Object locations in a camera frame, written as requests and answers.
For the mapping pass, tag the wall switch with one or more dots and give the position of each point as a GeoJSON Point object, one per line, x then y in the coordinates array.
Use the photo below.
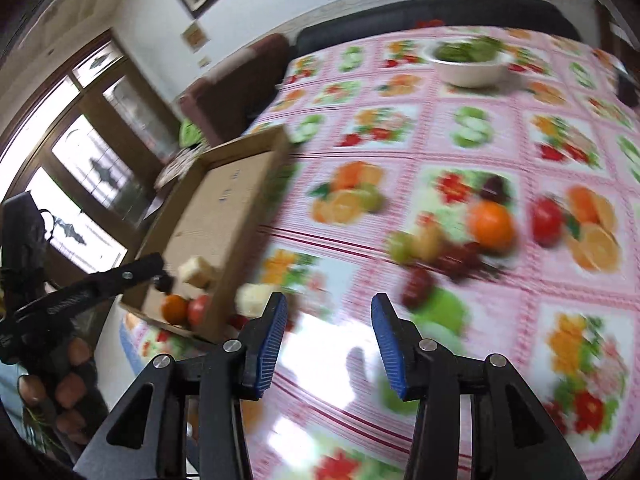
{"type": "Point", "coordinates": [204, 61]}

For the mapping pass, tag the green cloth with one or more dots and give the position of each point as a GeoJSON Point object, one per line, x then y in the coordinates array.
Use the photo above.
{"type": "Point", "coordinates": [190, 131]}

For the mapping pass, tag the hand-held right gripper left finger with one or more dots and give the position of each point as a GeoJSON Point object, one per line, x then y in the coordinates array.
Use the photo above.
{"type": "Point", "coordinates": [267, 347]}

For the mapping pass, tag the fruit print tablecloth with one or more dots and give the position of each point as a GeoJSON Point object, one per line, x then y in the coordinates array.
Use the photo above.
{"type": "Point", "coordinates": [450, 152]}

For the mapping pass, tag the white bowl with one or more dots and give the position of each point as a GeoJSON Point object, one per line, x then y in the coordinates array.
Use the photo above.
{"type": "Point", "coordinates": [470, 75]}

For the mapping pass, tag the wooden door with glass panes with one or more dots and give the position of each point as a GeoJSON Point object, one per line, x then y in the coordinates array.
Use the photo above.
{"type": "Point", "coordinates": [92, 110]}

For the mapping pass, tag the red item on sofa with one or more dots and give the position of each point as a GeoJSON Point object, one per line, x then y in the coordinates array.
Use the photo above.
{"type": "Point", "coordinates": [430, 23]}

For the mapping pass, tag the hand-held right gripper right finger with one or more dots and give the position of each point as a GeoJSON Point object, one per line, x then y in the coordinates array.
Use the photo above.
{"type": "Point", "coordinates": [389, 350]}

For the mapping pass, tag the person's left hand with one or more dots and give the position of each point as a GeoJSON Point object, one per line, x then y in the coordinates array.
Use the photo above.
{"type": "Point", "coordinates": [70, 390]}

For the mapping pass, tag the brown armchair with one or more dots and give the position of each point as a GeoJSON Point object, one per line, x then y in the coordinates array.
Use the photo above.
{"type": "Point", "coordinates": [235, 90]}

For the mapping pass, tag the small wall poster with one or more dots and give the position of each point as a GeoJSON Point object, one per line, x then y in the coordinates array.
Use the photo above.
{"type": "Point", "coordinates": [194, 36]}

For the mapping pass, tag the floral cloth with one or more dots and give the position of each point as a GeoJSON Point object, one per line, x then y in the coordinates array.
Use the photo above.
{"type": "Point", "coordinates": [177, 165]}

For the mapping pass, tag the red tomato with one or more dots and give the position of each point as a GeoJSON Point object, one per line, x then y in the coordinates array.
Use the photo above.
{"type": "Point", "coordinates": [546, 220]}
{"type": "Point", "coordinates": [199, 311]}

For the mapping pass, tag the small green fruit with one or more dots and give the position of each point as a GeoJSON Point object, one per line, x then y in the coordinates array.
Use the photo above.
{"type": "Point", "coordinates": [400, 247]}

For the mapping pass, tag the orange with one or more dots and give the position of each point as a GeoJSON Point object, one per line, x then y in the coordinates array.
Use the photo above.
{"type": "Point", "coordinates": [175, 308]}
{"type": "Point", "coordinates": [492, 225]}

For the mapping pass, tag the dark purple plum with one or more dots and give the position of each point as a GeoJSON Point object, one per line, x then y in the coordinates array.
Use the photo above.
{"type": "Point", "coordinates": [495, 187]}

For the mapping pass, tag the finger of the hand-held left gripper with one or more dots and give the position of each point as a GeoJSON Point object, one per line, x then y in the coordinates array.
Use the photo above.
{"type": "Point", "coordinates": [145, 266]}

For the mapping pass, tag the green vegetables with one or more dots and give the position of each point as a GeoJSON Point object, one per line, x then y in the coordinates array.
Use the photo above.
{"type": "Point", "coordinates": [465, 51]}

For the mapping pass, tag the cardboard box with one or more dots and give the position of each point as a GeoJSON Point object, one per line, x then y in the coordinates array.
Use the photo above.
{"type": "Point", "coordinates": [225, 210]}

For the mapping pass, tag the black sofa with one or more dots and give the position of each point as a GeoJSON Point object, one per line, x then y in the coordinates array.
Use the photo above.
{"type": "Point", "coordinates": [350, 30]}

